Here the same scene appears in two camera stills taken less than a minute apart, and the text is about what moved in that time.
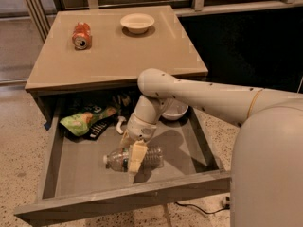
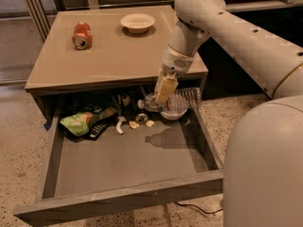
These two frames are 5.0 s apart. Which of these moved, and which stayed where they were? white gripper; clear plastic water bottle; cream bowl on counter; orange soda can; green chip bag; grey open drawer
Moved: white gripper; clear plastic water bottle
Stayed: orange soda can; grey open drawer; cream bowl on counter; green chip bag
